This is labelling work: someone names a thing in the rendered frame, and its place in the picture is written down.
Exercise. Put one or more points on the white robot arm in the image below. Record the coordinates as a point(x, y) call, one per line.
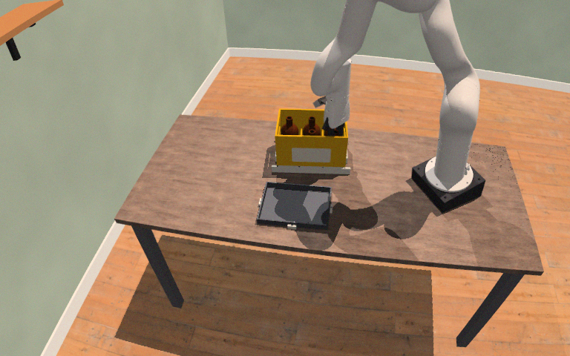
point(460, 101)

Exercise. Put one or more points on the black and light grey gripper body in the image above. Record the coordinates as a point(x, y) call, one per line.
point(337, 114)

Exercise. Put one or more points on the yellow wooden crate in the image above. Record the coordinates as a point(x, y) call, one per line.
point(324, 151)

